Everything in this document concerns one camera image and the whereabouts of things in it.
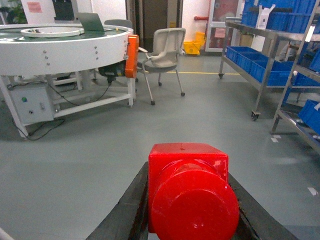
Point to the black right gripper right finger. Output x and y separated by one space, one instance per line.
255 223

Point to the green laptop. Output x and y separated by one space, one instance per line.
91 22

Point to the blue bin cart front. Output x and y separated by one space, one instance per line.
278 75

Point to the blue bin cart middle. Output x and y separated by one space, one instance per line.
245 60

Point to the red toy block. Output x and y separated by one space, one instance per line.
189 196

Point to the grey control box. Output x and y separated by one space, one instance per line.
33 103

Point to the grey office chair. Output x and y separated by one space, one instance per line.
167 47

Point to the blue bin cart left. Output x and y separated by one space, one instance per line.
232 52

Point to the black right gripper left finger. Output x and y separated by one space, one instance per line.
128 220

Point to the steel rack shelf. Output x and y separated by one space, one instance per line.
299 106

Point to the yellow mop bucket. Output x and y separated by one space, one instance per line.
194 47

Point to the blue bin cart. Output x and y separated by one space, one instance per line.
245 60
232 52
278 75

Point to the white round conveyor table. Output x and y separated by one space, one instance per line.
63 57

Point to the steel wheeled shelf cart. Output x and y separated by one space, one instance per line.
274 37

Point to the orange motor cover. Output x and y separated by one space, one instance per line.
132 53

